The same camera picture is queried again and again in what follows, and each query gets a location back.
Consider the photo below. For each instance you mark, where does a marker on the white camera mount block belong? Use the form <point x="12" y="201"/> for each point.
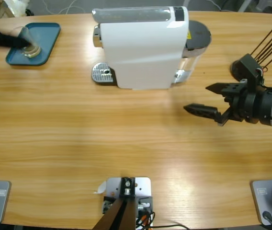
<point x="142" y="185"/>

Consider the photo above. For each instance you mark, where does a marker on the teal plastic tray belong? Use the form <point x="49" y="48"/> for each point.
<point x="47" y="36"/>

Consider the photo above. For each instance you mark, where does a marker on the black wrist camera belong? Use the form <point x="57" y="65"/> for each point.
<point x="249" y="67"/>

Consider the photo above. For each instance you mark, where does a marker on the white plastic bag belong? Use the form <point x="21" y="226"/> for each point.
<point x="16" y="6"/>

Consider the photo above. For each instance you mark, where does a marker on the clear drinking glass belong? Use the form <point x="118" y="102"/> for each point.
<point x="31" y="50"/>

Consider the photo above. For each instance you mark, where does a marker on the metal slotted drip tray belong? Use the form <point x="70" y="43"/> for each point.
<point x="101" y="72"/>

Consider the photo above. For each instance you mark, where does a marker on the dark camera post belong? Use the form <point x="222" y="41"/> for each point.
<point x="119" y="215"/>

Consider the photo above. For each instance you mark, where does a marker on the white tape scrap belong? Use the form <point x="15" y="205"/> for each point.
<point x="101" y="188"/>

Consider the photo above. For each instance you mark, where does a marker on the chrome coffee machine lever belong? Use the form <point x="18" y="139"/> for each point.
<point x="131" y="14"/>

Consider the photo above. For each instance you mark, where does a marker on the white capsule coffee machine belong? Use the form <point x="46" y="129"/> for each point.
<point x="145" y="52"/>

